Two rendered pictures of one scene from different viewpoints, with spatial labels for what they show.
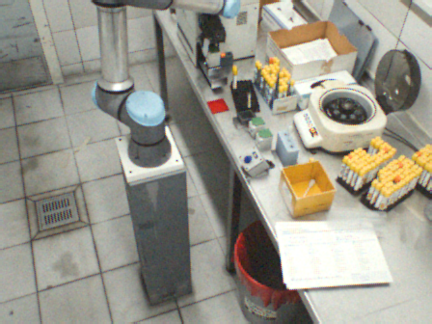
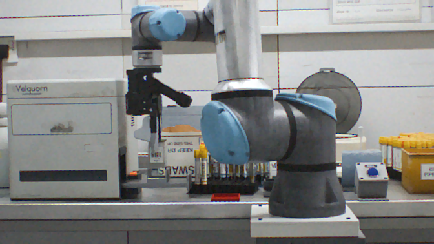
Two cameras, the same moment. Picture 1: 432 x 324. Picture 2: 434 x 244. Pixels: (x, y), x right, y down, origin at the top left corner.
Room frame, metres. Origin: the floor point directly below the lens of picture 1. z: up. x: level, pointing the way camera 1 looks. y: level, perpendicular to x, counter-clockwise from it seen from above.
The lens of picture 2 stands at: (0.78, 1.52, 1.16)
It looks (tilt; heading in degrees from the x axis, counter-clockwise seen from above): 3 degrees down; 294
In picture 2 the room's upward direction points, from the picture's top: 1 degrees counter-clockwise
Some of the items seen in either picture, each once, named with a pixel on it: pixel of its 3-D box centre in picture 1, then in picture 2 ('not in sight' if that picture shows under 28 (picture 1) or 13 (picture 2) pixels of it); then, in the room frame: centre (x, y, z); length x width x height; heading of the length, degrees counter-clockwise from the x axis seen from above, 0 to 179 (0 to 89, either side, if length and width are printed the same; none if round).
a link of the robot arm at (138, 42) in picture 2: not in sight; (146, 28); (1.64, 0.03, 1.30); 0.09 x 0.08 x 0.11; 142
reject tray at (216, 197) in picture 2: (218, 106); (225, 197); (1.45, 0.00, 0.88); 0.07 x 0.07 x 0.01; 21
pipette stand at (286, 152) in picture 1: (286, 150); (361, 170); (1.17, -0.24, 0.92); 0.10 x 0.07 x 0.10; 15
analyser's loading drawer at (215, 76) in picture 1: (210, 67); (149, 179); (1.64, 0.03, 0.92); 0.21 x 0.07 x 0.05; 21
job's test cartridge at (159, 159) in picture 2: (213, 57); (157, 153); (1.62, 0.02, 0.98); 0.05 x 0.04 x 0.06; 111
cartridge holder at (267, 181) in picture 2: (246, 119); (273, 186); (1.36, -0.11, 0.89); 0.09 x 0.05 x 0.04; 111
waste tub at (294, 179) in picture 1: (306, 188); (431, 170); (1.00, -0.29, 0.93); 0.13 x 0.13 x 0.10; 17
